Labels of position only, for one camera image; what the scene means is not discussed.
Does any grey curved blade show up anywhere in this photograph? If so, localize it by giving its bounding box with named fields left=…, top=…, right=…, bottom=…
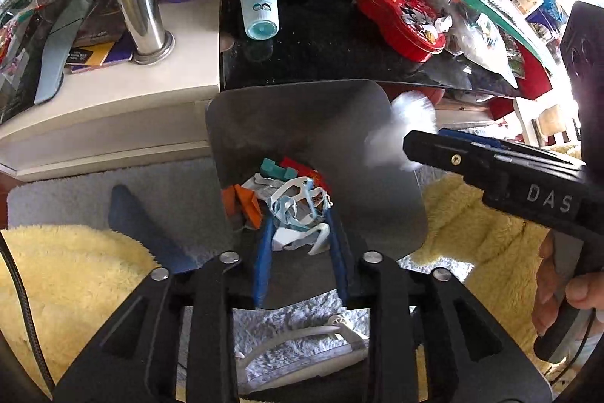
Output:
left=34, top=0, right=95, bottom=105

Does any grey fluffy rug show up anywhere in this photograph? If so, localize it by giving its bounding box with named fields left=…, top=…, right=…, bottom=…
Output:
left=7, top=157, right=425, bottom=389

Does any thin black cable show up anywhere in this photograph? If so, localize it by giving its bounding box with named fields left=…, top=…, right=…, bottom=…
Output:
left=547, top=309, right=600, bottom=385

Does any red box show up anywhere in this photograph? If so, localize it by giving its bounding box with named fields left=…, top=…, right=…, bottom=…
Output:
left=280, top=156, right=331, bottom=196

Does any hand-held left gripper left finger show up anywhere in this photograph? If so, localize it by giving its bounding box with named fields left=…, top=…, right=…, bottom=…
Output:
left=52, top=214, right=277, bottom=403

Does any orange block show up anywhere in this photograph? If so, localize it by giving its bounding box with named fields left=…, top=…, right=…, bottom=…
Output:
left=222, top=183, right=262, bottom=229

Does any red printed tin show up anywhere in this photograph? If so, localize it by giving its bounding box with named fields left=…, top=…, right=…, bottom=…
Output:
left=356, top=0, right=447, bottom=63

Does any blue container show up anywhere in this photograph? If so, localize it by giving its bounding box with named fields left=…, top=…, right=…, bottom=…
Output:
left=528, top=0, right=569, bottom=31

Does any teal box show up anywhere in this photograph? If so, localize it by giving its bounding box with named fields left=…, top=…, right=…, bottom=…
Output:
left=262, top=158, right=296, bottom=181

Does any white power cord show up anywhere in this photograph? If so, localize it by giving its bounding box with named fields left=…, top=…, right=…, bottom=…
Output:
left=236, top=313, right=369, bottom=366

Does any white plastic frame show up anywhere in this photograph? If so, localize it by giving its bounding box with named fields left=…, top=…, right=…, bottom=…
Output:
left=243, top=174, right=333, bottom=255

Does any cream table shelf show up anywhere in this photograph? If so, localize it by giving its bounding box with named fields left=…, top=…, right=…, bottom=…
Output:
left=0, top=0, right=222, bottom=182

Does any dark grey trash bin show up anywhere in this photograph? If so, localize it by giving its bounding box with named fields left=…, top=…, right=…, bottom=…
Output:
left=205, top=79, right=428, bottom=309

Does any yellow purple book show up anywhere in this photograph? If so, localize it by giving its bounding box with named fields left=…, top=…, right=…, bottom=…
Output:
left=66, top=32, right=137, bottom=74

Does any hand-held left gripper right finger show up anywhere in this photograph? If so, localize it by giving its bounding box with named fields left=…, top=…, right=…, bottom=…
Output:
left=325, top=209, right=553, bottom=403

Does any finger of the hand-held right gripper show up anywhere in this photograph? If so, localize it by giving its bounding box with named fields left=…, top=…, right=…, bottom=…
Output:
left=438, top=128, right=587, bottom=171
left=402, top=130, right=502, bottom=192

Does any black glass table shelf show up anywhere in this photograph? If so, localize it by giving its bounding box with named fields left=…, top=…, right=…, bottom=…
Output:
left=219, top=0, right=520, bottom=99

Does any black braided cable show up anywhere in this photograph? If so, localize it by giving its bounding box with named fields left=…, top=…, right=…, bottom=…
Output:
left=0, top=233, right=57, bottom=399

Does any chrome table leg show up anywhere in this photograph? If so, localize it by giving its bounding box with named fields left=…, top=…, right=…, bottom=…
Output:
left=106, top=0, right=175, bottom=65

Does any clear plastic bag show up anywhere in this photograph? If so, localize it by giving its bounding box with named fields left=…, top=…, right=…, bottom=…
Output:
left=450, top=4, right=520, bottom=85

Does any white wooden chair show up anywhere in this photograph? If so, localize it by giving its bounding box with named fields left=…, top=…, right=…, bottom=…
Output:
left=512, top=96, right=581, bottom=149

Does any person's right hand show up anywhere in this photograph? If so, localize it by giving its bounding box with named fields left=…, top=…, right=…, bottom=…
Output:
left=531, top=235, right=604, bottom=335

